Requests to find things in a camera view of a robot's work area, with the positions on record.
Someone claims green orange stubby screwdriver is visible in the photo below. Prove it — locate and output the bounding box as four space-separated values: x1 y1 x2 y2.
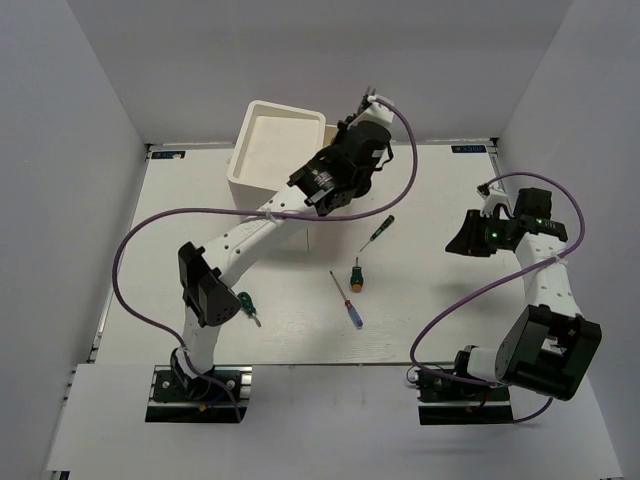
349 257 364 293

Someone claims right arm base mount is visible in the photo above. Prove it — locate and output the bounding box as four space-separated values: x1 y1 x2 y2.
406 368 514 426

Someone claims white drawer cabinet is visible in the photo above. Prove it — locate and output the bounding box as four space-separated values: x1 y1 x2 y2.
225 99 329 254

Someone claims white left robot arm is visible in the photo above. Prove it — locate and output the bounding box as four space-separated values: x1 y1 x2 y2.
171 104 394 399

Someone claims blue red long screwdriver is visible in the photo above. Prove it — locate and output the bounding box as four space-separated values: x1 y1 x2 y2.
329 271 364 330

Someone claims thin green precision screwdriver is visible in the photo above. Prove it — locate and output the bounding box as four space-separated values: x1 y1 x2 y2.
360 215 395 252

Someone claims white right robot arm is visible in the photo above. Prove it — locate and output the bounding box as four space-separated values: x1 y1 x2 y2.
445 186 602 401

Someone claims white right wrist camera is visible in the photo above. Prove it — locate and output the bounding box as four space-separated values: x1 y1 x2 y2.
477 183 511 219

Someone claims white drawer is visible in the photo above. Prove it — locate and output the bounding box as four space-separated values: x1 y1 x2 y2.
322 125 338 147

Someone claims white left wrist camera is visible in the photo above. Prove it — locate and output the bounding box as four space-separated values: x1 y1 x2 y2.
358 86 394 128

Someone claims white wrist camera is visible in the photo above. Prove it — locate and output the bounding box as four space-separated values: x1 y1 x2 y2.
477 183 511 219
358 86 394 128

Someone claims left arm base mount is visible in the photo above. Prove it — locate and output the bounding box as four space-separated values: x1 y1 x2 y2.
145 366 253 424

